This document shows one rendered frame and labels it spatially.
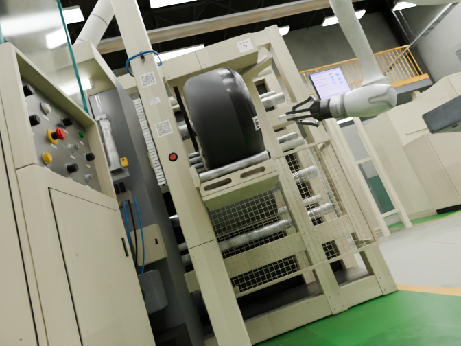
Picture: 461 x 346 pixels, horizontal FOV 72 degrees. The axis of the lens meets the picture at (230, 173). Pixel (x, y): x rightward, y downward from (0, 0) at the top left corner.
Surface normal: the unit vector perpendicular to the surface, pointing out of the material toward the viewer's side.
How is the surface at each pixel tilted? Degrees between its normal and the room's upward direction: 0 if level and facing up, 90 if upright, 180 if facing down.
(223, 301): 90
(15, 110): 90
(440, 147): 90
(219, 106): 96
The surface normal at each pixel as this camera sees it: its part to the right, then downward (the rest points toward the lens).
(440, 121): -0.75, 0.11
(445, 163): 0.12, -0.29
